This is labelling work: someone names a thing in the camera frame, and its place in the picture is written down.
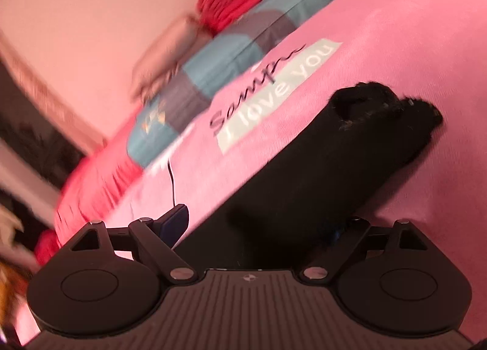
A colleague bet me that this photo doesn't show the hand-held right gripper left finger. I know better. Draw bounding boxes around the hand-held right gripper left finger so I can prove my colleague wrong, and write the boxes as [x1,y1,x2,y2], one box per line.
[70,203,199,284]

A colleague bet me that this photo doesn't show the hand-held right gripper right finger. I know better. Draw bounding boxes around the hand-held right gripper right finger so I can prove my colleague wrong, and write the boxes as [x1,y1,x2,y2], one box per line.
[298,216,429,284]

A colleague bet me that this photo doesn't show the black pants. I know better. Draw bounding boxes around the black pants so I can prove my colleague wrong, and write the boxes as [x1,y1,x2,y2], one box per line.
[173,82,444,272]

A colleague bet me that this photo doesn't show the coral red blanket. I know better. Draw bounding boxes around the coral red blanket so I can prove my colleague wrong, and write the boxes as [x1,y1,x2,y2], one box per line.
[35,144,147,264]

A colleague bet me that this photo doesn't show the dark furniture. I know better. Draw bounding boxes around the dark furniture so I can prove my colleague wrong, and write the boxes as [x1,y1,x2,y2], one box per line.
[0,61,86,192]

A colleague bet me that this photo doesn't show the teal grey checked pillow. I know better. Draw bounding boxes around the teal grey checked pillow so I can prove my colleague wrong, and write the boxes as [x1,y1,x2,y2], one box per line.
[127,0,340,169]

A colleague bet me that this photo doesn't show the pink printed bed sheet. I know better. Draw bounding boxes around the pink printed bed sheet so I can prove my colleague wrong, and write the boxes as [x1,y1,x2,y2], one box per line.
[15,0,487,343]

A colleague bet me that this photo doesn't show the red knitted cloth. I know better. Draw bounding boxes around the red knitted cloth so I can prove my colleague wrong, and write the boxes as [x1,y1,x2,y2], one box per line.
[195,0,265,36]

